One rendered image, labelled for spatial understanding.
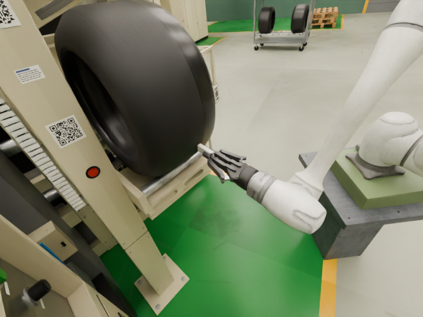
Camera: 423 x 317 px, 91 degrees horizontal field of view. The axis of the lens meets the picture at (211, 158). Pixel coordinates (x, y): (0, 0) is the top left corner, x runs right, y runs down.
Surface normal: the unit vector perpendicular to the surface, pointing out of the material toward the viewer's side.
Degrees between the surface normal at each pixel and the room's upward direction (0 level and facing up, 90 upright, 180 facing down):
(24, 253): 90
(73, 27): 44
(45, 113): 90
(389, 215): 0
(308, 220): 52
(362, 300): 0
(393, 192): 2
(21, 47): 90
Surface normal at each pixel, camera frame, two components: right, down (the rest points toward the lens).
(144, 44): 0.46, -0.25
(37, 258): 0.73, 0.38
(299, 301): -0.10, -0.76
